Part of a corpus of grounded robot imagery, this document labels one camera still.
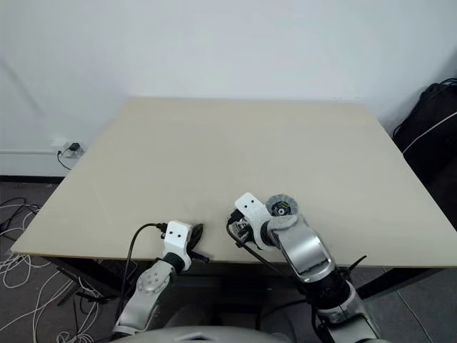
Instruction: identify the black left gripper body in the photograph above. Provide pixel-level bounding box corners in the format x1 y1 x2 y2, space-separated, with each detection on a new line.
185 248 210 263

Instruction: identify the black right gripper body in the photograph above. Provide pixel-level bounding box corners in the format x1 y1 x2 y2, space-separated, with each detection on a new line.
231 218 256 247

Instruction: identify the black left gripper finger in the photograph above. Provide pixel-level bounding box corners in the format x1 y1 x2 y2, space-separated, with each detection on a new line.
189 223 206 251
187 224 199 251

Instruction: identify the round silver circuit disc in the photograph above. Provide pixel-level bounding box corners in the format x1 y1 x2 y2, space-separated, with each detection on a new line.
266 192 301 218

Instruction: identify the grey rounded shell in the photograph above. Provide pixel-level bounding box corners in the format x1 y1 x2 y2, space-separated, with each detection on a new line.
121 314 322 343

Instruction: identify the black bag with white stripe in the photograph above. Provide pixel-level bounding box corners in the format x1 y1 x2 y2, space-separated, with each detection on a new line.
391 76 457 201

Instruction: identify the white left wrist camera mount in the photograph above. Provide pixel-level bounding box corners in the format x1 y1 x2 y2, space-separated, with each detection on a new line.
161 220 194 268

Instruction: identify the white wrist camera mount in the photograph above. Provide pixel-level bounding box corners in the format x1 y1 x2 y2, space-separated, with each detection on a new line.
161 220 194 268
234 192 274 253

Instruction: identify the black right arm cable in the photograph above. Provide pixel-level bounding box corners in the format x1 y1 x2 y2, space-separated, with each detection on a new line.
226 209 304 283

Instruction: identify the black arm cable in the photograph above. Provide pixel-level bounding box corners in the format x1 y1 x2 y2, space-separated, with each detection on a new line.
117 222 169 312
226 209 304 283

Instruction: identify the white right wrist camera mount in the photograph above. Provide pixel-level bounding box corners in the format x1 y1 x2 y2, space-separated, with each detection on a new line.
234 192 274 253

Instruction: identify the black table frame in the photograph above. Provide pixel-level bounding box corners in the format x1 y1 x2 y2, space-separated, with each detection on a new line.
49 257 447 308

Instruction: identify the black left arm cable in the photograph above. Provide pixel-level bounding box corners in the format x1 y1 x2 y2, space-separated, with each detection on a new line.
117 222 169 312

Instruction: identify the black adapter cable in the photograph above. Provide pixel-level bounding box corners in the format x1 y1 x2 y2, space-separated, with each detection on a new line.
56 149 74 171

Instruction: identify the white wall socket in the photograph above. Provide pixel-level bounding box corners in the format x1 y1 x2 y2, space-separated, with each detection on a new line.
52 137 86 158

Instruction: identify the black floor cable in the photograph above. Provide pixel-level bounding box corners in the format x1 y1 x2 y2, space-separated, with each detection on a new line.
0 198 42 237

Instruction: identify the white floor cable tangle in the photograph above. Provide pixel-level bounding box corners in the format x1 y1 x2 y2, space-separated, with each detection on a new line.
0 210 94 343

